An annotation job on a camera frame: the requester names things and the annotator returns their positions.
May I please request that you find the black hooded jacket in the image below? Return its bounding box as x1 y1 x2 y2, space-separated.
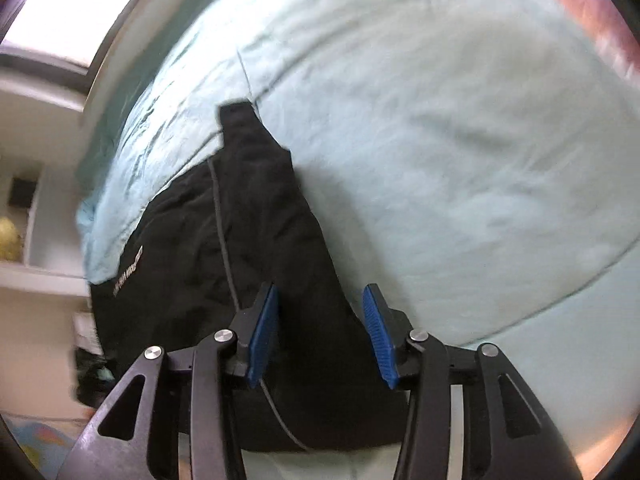
90 101 408 452

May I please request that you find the light blue bed quilt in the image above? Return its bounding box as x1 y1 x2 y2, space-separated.
74 0 639 479

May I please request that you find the colourful floor mat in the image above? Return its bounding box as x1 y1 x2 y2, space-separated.
2 414 86 479

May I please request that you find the yellow round object on shelf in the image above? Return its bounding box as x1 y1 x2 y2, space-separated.
0 217 23 261

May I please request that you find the black box on shelf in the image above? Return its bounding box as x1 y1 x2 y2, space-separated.
8 177 38 209

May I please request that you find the window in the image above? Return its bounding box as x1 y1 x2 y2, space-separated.
1 0 139 94

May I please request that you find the white wall shelf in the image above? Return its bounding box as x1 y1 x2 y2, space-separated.
1 68 89 298

